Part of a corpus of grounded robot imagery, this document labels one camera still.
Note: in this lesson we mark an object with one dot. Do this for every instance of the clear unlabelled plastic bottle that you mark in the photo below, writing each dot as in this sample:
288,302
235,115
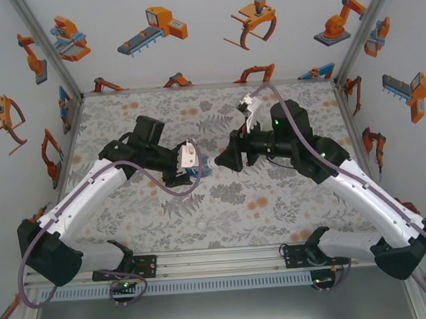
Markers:
182,198

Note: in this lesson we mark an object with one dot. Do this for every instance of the blue label plastic bottle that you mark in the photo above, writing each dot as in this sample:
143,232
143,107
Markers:
198,172

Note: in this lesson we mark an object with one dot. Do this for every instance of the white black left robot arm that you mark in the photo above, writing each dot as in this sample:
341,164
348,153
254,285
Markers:
81,200

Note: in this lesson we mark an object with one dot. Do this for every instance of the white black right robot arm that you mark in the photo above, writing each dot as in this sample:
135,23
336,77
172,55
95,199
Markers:
360,194

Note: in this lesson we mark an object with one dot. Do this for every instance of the floral patterned table cloth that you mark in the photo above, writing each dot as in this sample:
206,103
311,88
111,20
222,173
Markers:
237,208

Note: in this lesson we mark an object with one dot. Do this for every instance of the small circuit board green light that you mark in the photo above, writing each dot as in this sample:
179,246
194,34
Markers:
321,280
123,285

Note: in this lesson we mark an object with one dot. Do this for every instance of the grey metal lower panel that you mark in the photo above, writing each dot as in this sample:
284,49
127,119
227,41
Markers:
222,310

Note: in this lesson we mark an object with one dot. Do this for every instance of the aluminium rear rail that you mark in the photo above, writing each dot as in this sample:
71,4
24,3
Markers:
201,86

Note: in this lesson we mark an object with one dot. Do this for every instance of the aluminium side rail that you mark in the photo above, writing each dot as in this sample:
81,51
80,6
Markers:
356,140
76,121

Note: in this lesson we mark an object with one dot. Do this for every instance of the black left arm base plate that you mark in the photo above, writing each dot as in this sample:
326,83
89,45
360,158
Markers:
149,266

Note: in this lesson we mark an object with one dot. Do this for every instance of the aluminium table edge rail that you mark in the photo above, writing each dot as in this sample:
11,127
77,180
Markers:
219,262

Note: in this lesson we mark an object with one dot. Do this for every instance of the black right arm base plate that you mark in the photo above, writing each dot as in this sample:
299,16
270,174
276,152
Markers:
293,257

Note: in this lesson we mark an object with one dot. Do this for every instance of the aluminium frame post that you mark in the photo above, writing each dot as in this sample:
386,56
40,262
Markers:
47,46
366,31
423,311

